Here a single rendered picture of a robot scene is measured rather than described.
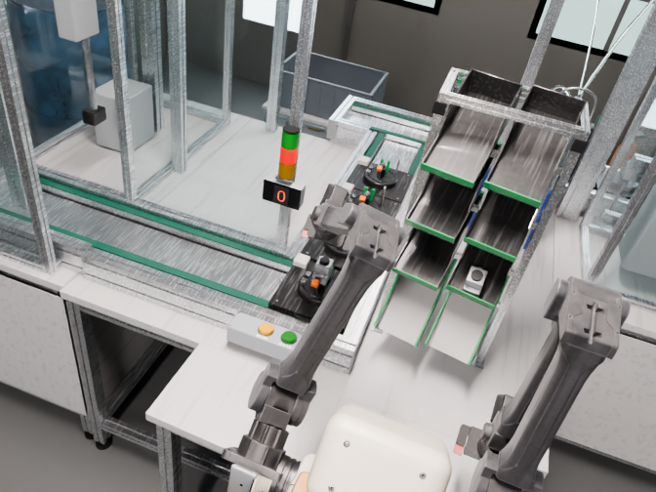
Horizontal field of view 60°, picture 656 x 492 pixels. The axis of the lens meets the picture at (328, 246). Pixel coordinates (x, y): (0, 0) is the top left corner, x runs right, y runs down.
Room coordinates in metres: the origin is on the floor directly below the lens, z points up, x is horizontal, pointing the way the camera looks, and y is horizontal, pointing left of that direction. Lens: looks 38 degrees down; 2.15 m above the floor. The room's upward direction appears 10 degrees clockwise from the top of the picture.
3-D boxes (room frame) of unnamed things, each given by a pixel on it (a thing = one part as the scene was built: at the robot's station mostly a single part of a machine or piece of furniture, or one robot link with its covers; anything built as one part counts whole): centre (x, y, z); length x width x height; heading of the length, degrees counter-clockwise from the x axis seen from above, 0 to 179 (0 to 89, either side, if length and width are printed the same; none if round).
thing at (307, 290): (1.29, 0.00, 0.98); 0.14 x 0.14 x 0.02
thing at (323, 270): (1.30, 0.00, 1.06); 0.08 x 0.04 x 0.07; 168
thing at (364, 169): (2.02, -0.16, 1.01); 0.24 x 0.24 x 0.13; 77
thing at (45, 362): (1.97, 0.94, 0.43); 1.39 x 0.63 x 0.86; 167
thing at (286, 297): (1.29, 0.00, 0.96); 0.24 x 0.24 x 0.02; 77
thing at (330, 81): (3.43, 0.16, 0.73); 0.62 x 0.42 x 0.23; 77
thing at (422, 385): (1.73, -0.10, 0.85); 1.50 x 1.41 x 0.03; 77
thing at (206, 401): (1.07, -0.14, 0.84); 0.90 x 0.70 x 0.03; 76
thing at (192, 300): (1.20, 0.30, 0.91); 0.89 x 0.06 x 0.11; 77
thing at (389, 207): (1.78, -0.11, 1.01); 0.24 x 0.24 x 0.13; 77
